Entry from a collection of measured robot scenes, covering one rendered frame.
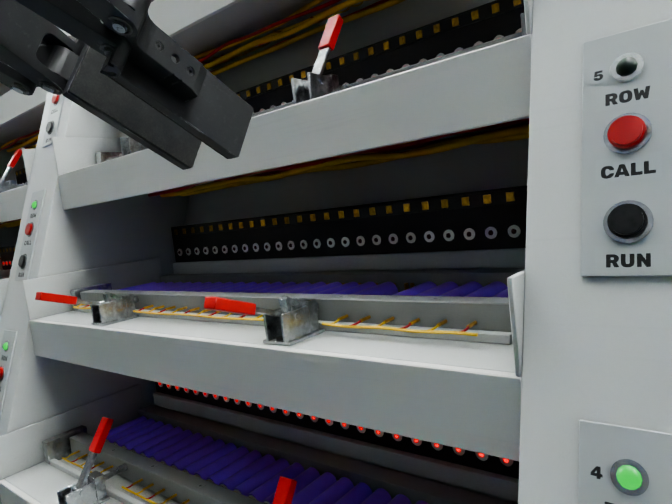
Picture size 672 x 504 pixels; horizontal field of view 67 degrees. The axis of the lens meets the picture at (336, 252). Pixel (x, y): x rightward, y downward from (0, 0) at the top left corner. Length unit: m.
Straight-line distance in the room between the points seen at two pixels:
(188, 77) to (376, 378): 0.20
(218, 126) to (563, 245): 0.18
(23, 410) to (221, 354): 0.38
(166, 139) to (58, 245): 0.48
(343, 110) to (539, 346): 0.21
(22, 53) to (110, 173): 0.39
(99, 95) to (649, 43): 0.26
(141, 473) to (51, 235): 0.32
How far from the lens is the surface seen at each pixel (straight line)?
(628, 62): 0.29
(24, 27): 0.27
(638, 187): 0.27
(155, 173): 0.57
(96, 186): 0.67
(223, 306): 0.34
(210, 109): 0.26
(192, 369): 0.45
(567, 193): 0.28
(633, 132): 0.28
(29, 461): 0.77
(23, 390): 0.75
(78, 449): 0.74
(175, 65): 0.24
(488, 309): 0.33
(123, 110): 0.28
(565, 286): 0.27
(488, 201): 0.47
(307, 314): 0.39
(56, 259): 0.75
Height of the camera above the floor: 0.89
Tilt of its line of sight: 10 degrees up
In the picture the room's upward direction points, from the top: 5 degrees clockwise
